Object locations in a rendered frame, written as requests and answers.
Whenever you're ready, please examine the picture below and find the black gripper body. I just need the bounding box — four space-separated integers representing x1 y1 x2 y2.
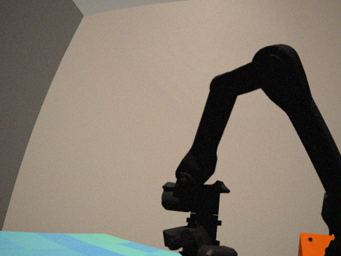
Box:
182 213 238 256

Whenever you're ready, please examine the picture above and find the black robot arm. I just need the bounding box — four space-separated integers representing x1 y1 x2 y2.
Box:
161 44 341 256

